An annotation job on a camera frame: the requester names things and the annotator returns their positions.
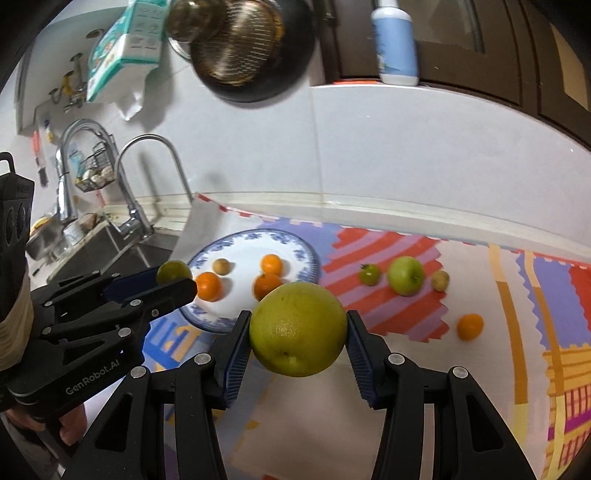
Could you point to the small green fruit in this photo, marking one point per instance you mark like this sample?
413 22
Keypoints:
369 274
171 271

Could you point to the small green fruit front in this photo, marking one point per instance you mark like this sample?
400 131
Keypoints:
171 271

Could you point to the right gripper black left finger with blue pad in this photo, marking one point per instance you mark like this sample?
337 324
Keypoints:
126 440

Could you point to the blue rimmed white plate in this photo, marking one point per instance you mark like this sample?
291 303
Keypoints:
245 251

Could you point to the small brass hanging pan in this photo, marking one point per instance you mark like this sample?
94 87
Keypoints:
194 20

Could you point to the operator hand under gripper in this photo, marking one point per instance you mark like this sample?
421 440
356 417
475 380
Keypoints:
73 424

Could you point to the black hanging frying pan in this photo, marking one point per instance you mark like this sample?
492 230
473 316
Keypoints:
261 50

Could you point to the dark wooden window frame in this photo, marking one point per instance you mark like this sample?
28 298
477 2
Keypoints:
533 56

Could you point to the colourful patterned table mat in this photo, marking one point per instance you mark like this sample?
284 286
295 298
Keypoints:
532 358

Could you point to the small orange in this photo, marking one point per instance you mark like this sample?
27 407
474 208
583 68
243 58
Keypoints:
470 327
272 264

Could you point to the blue white pump bottle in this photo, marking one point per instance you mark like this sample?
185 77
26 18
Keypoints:
395 44

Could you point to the green apple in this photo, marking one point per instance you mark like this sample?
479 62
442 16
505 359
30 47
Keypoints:
298 330
406 276

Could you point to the wire sponge basket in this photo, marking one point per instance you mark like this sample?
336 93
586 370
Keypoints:
95 171

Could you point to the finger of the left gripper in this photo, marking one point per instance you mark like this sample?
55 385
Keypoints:
134 316
83 294

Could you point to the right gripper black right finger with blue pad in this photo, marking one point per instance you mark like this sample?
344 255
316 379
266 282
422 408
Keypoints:
471 439

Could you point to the small tan fruit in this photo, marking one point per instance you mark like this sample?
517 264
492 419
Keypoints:
440 281
221 267

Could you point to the teal white tissue package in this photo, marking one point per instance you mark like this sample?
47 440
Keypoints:
124 56

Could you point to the large orange with stem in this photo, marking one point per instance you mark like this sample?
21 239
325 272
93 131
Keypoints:
264 284

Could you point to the steel kitchen sink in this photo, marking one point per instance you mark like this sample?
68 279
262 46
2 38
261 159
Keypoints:
55 254

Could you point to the small green fruit back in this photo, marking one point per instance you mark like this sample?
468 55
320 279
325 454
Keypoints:
369 274

